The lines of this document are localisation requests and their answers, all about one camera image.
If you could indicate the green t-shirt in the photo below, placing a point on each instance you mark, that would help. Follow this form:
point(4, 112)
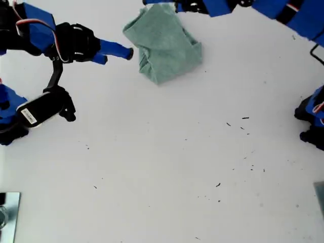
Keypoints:
point(164, 45)

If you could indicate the black clamp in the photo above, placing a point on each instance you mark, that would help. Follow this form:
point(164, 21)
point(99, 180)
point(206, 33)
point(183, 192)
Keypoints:
point(2, 198)

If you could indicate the black camera stalk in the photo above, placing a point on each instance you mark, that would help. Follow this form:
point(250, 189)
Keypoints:
point(57, 73)

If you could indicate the black camera box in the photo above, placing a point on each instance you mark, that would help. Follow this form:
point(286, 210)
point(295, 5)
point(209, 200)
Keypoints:
point(40, 108)

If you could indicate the steel base plate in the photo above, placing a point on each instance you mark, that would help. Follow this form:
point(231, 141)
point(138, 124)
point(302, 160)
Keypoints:
point(12, 215)

